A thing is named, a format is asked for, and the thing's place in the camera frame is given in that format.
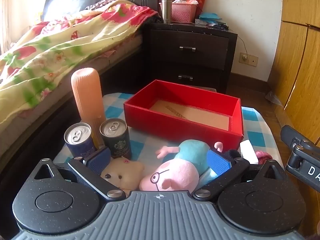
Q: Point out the pink knitted hat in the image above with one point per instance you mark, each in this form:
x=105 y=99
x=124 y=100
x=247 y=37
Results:
x=263 y=156

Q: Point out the dark green drink can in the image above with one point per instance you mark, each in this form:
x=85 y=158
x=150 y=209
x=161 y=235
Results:
x=117 y=142

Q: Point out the wooden wardrobe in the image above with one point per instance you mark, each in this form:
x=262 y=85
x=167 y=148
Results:
x=295 y=55

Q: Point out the pink plastic basket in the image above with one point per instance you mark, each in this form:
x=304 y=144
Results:
x=182 y=12

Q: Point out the dark blue drink can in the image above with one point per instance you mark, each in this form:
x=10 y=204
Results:
x=77 y=142

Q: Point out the peach ribbed bottle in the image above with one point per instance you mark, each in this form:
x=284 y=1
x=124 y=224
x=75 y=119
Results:
x=87 y=92

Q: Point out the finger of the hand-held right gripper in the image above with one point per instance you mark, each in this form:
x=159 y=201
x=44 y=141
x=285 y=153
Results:
x=290 y=132

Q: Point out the pink pig plush toy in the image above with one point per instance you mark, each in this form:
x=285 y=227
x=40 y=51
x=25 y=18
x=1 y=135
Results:
x=190 y=152

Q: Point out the wall outlet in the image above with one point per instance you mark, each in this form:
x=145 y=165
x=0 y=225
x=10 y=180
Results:
x=248 y=59

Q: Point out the dark wooden nightstand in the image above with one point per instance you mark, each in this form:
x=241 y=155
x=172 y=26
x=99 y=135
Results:
x=190 y=62

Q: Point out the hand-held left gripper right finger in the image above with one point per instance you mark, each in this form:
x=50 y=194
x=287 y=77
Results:
x=218 y=163

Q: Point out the cream teddy bear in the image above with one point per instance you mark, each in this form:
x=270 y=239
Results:
x=125 y=172

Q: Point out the floral blanket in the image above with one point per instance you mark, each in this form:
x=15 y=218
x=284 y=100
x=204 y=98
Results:
x=62 y=45

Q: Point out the clear plastic bag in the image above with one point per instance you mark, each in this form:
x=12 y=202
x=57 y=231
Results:
x=273 y=97

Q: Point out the blue white checkered cloth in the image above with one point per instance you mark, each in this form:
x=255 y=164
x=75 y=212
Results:
x=150 y=140

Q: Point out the red cardboard box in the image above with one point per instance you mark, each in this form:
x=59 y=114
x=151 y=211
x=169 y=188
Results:
x=180 y=127

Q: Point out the white eraser block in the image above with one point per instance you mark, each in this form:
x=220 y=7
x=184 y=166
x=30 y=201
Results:
x=248 y=150

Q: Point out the dark wooden bed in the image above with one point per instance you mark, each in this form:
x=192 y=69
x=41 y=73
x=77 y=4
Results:
x=65 y=2

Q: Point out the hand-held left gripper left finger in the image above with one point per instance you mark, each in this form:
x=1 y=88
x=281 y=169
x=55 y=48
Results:
x=100 y=158

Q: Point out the steel thermos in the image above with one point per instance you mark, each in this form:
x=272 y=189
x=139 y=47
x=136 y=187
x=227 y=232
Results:
x=165 y=10

